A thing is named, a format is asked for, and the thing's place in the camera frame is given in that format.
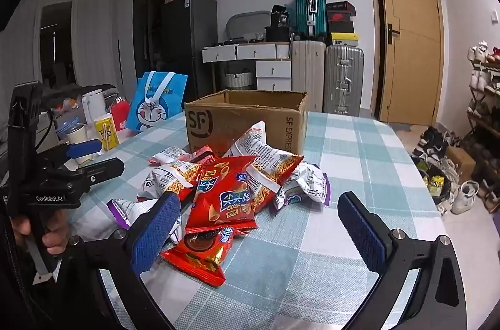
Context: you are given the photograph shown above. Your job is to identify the blue Doraemon tote bag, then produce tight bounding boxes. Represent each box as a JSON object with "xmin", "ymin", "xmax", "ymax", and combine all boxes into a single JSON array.
[{"xmin": 125, "ymin": 71, "xmax": 187, "ymax": 131}]

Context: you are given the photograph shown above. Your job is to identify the white orange snack bag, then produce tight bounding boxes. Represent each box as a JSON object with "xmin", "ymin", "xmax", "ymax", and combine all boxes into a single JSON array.
[{"xmin": 224, "ymin": 120, "xmax": 303, "ymax": 214}]

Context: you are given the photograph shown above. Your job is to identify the white drawer desk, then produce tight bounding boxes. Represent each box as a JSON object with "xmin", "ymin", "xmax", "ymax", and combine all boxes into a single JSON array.
[{"xmin": 202, "ymin": 42, "xmax": 292, "ymax": 91}]

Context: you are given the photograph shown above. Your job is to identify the small cardboard box on floor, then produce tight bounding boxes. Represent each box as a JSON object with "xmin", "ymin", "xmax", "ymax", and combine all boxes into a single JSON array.
[{"xmin": 446, "ymin": 146, "xmax": 476, "ymax": 183}]

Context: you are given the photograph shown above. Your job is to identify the black refrigerator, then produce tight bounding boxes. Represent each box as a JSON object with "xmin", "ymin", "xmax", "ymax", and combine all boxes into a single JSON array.
[{"xmin": 134, "ymin": 0, "xmax": 219, "ymax": 104}]

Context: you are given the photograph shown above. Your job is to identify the silver suitcase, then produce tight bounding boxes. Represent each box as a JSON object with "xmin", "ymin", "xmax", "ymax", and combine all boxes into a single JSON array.
[{"xmin": 323, "ymin": 45, "xmax": 364, "ymax": 117}]

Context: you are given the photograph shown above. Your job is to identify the black trash bin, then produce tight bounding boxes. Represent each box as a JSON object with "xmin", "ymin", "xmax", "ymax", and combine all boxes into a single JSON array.
[{"xmin": 412, "ymin": 157, "xmax": 459, "ymax": 206}]

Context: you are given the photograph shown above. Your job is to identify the wooden door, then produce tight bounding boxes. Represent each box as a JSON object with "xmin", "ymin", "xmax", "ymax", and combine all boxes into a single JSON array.
[{"xmin": 370, "ymin": 0, "xmax": 444, "ymax": 125}]

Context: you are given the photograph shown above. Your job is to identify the shoe rack with shoes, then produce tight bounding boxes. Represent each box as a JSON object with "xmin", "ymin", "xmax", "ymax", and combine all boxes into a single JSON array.
[{"xmin": 465, "ymin": 41, "xmax": 499, "ymax": 213}]

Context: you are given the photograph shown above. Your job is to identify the red oreo snack pack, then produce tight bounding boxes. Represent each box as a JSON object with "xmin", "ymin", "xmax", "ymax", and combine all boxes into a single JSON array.
[{"xmin": 160, "ymin": 227, "xmax": 235, "ymax": 287}]

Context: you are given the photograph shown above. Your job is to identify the person's left hand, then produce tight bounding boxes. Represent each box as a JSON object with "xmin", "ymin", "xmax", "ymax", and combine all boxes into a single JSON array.
[{"xmin": 10, "ymin": 208, "xmax": 71, "ymax": 257}]

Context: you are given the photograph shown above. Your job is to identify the yellow drink carton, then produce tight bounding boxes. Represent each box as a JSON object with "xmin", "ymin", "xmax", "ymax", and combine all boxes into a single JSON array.
[{"xmin": 93, "ymin": 113, "xmax": 119, "ymax": 152}]

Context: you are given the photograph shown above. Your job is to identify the SF cardboard box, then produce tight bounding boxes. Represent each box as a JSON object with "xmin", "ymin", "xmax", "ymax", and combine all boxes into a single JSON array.
[{"xmin": 185, "ymin": 90, "xmax": 308, "ymax": 155}]

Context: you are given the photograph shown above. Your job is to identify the purple white snack bag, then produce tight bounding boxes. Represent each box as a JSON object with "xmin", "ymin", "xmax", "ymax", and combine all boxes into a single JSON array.
[{"xmin": 273, "ymin": 162, "xmax": 331, "ymax": 211}]

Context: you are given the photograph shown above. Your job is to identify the woven laundry basket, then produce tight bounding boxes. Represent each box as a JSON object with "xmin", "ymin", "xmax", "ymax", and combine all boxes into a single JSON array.
[{"xmin": 222, "ymin": 71, "xmax": 255, "ymax": 90}]

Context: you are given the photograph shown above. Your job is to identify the stacked shoe boxes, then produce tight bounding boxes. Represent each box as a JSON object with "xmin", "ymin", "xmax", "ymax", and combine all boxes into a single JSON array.
[{"xmin": 326, "ymin": 1, "xmax": 358, "ymax": 47}]

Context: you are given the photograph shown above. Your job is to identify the teal suitcase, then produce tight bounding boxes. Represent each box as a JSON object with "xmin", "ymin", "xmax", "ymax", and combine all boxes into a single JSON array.
[{"xmin": 295, "ymin": 0, "xmax": 327, "ymax": 40}]

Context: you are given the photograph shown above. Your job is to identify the beige suitcase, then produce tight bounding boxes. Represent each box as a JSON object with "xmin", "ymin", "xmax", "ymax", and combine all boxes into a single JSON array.
[{"xmin": 291, "ymin": 41, "xmax": 326, "ymax": 113}]

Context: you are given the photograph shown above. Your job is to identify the red chip bag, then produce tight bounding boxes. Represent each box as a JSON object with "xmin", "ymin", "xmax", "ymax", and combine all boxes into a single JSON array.
[{"xmin": 186, "ymin": 156, "xmax": 257, "ymax": 234}]

